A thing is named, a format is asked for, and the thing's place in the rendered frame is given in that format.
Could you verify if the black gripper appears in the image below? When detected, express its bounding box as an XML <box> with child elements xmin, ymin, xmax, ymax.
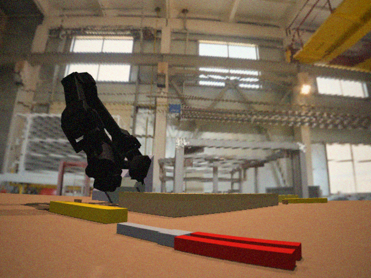
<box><xmin>112</xmin><ymin>143</ymin><xmax>151</xmax><ymax>185</ymax></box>

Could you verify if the light orange panel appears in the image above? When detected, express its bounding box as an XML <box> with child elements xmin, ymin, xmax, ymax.
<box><xmin>118</xmin><ymin>192</ymin><xmax>279</xmax><ymax>217</ymax></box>

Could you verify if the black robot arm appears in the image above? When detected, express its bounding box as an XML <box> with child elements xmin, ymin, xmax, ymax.
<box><xmin>61</xmin><ymin>72</ymin><xmax>142</xmax><ymax>192</ymax></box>

